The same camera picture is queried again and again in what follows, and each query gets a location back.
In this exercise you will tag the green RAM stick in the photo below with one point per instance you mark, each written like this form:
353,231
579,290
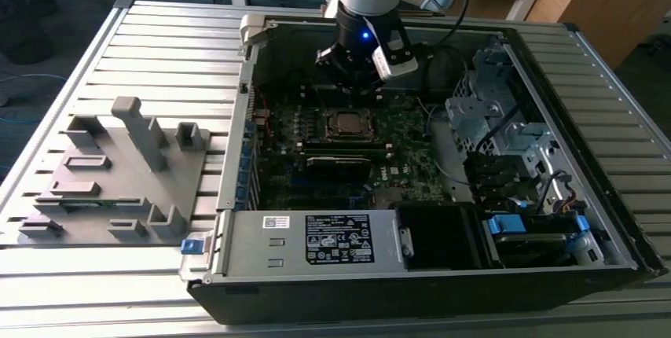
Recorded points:
85,204

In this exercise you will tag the blue disk carrier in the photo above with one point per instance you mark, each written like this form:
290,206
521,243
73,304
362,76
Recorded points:
505,224

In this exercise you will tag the black power connector bundle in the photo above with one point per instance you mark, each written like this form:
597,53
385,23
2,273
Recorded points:
492,173

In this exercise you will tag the silver metal drive cage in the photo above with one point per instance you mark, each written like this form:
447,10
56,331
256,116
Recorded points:
471,110

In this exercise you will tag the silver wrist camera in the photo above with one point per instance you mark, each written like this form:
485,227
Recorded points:
394,65

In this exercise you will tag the CPU with silver top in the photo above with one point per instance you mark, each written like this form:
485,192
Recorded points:
350,122

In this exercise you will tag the black RAM slot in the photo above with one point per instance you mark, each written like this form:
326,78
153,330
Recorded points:
340,144
340,152

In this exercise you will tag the grey case release latch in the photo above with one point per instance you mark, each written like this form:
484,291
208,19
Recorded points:
250,25

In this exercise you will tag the dark chipset heatsink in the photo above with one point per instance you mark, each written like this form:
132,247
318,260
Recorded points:
388,196

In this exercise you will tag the black expansion card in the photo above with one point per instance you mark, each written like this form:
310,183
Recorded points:
334,171

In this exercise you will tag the black PC case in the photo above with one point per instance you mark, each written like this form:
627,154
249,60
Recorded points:
366,302

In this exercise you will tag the wooden cabinet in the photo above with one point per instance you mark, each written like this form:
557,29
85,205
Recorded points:
617,0

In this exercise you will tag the green motherboard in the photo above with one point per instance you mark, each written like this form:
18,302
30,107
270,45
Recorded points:
413,157

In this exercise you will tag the grey power supply unit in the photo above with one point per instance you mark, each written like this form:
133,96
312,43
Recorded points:
245,243

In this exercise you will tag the blue case latch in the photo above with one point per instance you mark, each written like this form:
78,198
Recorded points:
190,246

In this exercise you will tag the grey parts rack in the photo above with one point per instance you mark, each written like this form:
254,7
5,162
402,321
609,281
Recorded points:
130,181

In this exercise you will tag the blue plastic clip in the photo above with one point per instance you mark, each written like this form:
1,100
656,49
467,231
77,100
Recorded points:
581,224

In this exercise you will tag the black disk drive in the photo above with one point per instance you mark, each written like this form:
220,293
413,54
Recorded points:
529,249

